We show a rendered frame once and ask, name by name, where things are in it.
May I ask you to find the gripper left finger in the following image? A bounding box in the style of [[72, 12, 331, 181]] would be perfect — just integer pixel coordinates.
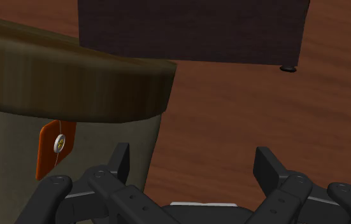
[[14, 142, 179, 224]]

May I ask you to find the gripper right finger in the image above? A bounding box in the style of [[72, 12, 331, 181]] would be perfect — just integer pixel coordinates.
[[245, 146, 351, 224]]

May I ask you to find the brown topped grey cabinet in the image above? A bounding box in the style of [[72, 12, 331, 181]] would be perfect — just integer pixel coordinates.
[[0, 13, 178, 224]]

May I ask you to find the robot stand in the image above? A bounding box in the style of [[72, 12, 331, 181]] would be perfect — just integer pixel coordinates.
[[77, 0, 311, 73]]

